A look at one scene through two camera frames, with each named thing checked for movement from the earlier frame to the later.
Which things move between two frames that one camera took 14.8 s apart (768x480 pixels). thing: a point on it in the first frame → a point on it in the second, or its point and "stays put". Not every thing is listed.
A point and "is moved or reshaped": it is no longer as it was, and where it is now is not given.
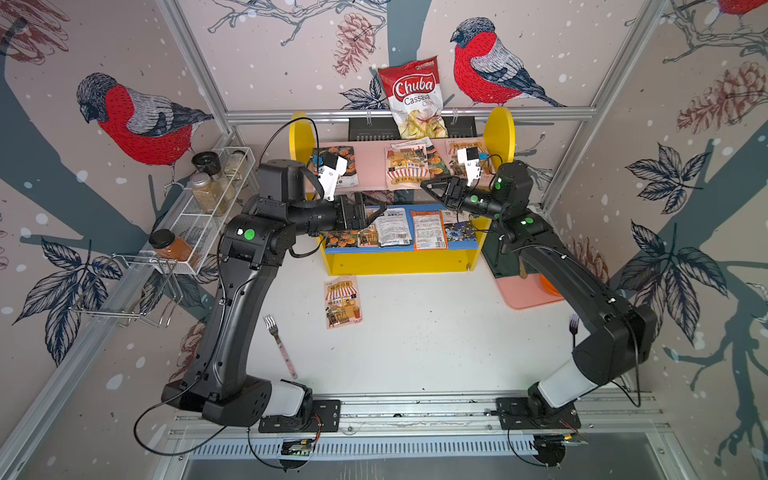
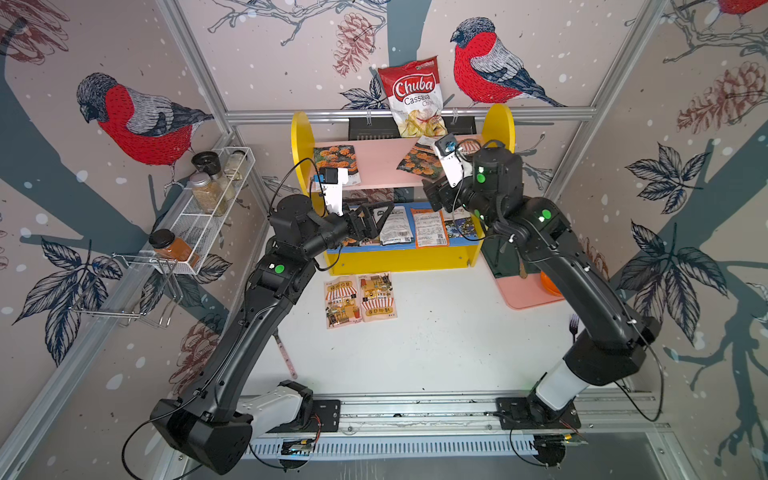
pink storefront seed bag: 406,166 → 378,300
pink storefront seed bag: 342,302 stays put
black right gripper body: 457,198 stays put
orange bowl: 549,287 stays put
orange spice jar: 167,246 stays put
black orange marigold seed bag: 437,168 is moved or reshaped
